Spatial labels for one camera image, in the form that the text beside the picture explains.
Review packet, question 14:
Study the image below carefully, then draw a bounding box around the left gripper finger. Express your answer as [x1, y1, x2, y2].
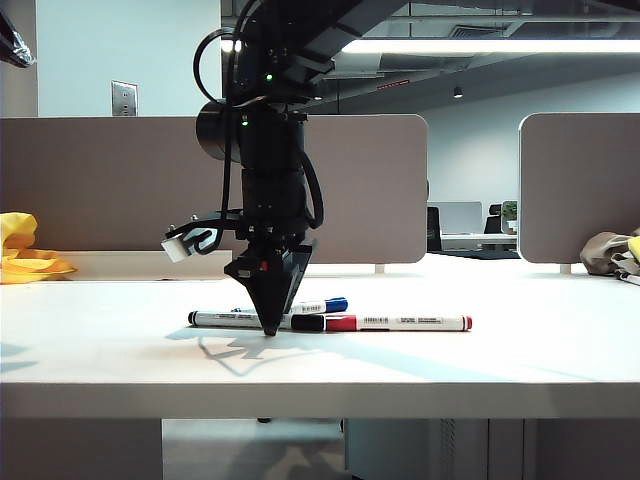
[0, 34, 32, 69]
[0, 9, 37, 64]

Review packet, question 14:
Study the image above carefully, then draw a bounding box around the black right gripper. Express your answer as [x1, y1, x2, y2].
[223, 219, 317, 337]

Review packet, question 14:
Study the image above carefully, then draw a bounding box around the blue cap whiteboard marker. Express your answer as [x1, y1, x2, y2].
[230, 295, 350, 317]

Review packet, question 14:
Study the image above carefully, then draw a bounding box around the black cap whiteboard marker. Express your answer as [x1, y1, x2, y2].
[187, 309, 326, 333]

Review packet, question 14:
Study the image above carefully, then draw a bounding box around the red cap whiteboard marker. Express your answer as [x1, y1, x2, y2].
[324, 313, 474, 333]

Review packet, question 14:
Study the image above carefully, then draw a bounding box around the brown desk divider panel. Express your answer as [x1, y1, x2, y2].
[0, 113, 430, 275]
[517, 111, 640, 274]

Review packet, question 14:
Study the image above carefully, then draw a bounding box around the black office chair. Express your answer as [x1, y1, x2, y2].
[483, 203, 504, 235]
[427, 205, 444, 254]

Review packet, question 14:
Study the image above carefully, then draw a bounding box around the beige desk shelf box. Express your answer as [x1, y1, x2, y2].
[58, 249, 236, 281]

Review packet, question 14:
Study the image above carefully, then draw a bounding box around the white background partition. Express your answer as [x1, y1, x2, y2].
[429, 200, 484, 236]

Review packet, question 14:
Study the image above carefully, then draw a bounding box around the white background desk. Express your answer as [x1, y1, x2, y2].
[439, 232, 520, 252]

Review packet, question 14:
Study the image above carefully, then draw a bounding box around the yellow cloth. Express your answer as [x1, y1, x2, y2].
[0, 211, 79, 285]

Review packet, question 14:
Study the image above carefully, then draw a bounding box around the green potted plant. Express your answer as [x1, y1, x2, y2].
[499, 200, 520, 236]

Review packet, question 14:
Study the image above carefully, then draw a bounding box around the beige desk leg panel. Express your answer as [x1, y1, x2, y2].
[0, 417, 164, 480]
[524, 418, 640, 480]

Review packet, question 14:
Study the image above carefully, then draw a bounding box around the brown fabric bag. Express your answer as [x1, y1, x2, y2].
[579, 227, 640, 276]

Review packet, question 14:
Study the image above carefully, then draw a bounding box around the ceiling light strip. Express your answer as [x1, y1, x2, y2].
[219, 37, 640, 56]

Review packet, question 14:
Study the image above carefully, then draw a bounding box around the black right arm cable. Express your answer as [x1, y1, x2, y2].
[299, 149, 325, 231]

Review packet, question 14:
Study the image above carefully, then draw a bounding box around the black right camera cable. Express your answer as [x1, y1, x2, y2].
[193, 27, 246, 226]

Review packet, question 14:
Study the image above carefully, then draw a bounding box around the metal wall switch plate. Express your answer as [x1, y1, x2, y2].
[110, 79, 140, 118]

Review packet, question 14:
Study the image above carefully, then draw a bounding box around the grey pedestal cabinet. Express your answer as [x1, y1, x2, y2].
[343, 418, 526, 480]

